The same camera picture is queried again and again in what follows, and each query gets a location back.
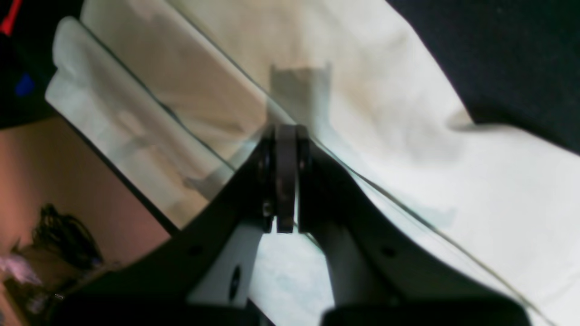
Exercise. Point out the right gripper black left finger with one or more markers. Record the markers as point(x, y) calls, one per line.
point(205, 269)

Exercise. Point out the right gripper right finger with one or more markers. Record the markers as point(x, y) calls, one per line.
point(372, 263)

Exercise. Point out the light green T-shirt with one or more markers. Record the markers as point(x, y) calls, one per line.
point(174, 93)

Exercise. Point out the black table cloth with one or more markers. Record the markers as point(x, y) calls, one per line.
point(512, 62)

